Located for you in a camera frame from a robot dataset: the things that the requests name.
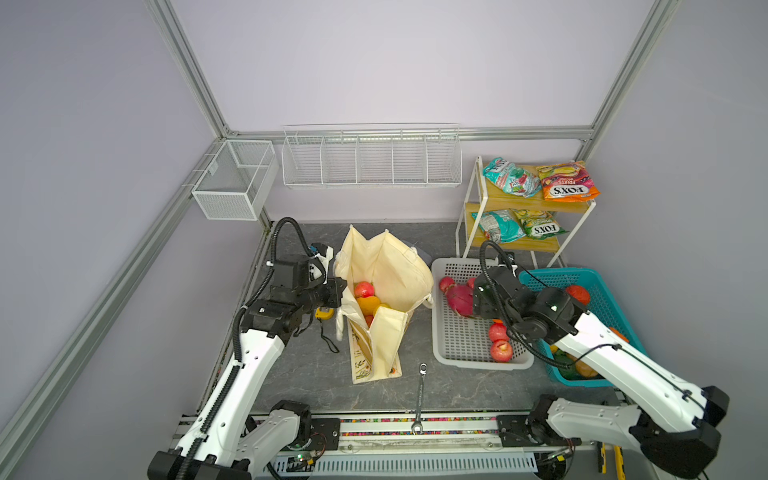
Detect yellow pear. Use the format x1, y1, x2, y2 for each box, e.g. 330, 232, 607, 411
356, 296, 389, 317

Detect cream floral tote bag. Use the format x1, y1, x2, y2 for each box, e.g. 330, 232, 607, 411
334, 226, 434, 384

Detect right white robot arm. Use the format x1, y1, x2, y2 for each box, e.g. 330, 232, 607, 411
473, 266, 730, 479

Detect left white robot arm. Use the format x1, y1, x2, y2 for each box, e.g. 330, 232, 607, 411
147, 277, 347, 479

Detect teal snack bag lower shelf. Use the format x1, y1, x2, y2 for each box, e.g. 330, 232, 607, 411
471, 209, 526, 244

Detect teal snack bag shelf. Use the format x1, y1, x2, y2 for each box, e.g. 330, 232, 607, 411
471, 209, 526, 244
482, 157, 541, 198

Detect green Fox's candy bag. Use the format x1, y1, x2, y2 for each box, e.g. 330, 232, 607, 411
514, 209, 567, 240

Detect teal snack bag upper shelf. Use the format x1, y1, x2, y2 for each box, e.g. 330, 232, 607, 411
482, 157, 541, 198

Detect orange Fox's candy bag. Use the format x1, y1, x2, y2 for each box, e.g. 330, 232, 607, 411
535, 162, 601, 203

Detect yellow tape measure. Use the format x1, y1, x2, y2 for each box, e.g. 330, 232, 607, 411
315, 307, 340, 354

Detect red dragon fruit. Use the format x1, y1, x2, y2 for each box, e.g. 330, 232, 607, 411
445, 284, 473, 317

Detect small red apple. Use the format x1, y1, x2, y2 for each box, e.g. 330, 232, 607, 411
488, 322, 509, 343

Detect red apple in white basket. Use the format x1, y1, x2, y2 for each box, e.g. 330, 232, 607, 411
438, 276, 456, 293

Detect red apple front basket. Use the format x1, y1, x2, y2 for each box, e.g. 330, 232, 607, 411
490, 340, 514, 363

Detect white plastic basket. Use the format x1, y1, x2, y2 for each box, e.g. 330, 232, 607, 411
431, 258, 534, 371

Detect white two-tier wooden shelf rack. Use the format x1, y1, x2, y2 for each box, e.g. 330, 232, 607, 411
454, 155, 598, 269

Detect red tomato in teal basket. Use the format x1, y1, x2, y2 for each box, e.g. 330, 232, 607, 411
565, 285, 591, 306

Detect silver combination wrench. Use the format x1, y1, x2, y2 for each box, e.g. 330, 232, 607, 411
411, 362, 428, 435

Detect green bell pepper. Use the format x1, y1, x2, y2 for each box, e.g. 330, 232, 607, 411
553, 350, 576, 376

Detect teal plastic basket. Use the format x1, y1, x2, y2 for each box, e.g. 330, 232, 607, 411
519, 267, 647, 388

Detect brown potato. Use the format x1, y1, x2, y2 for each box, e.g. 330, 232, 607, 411
574, 361, 599, 379

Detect small white mesh basket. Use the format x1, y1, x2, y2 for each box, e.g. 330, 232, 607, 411
192, 140, 279, 221

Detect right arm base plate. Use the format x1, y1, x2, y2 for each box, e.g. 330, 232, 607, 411
496, 414, 582, 447

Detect long white wire basket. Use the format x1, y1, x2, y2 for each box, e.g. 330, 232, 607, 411
281, 123, 463, 188

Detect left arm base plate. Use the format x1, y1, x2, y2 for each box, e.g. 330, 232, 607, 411
282, 417, 341, 452

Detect yellow handled pliers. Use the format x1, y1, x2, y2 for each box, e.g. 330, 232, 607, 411
597, 443, 627, 480

